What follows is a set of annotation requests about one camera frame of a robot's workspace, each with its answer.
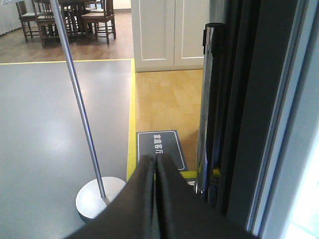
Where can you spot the silver stanchion pole with base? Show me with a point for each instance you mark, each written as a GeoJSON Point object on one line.
{"type": "Point", "coordinates": [95, 196]}

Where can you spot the wooden dining chair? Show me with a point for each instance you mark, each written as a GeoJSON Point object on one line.
{"type": "Point", "coordinates": [103, 20]}
{"type": "Point", "coordinates": [44, 18]}

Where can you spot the white panelled cabinet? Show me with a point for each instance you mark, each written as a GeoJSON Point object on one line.
{"type": "Point", "coordinates": [167, 34]}

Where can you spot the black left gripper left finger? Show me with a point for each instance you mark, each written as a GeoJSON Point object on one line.
{"type": "Point", "coordinates": [130, 214]}

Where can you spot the dark floor sign mat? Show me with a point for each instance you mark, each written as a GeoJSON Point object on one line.
{"type": "Point", "coordinates": [159, 142]}

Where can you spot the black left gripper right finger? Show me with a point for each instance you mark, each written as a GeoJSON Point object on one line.
{"type": "Point", "coordinates": [182, 214]}

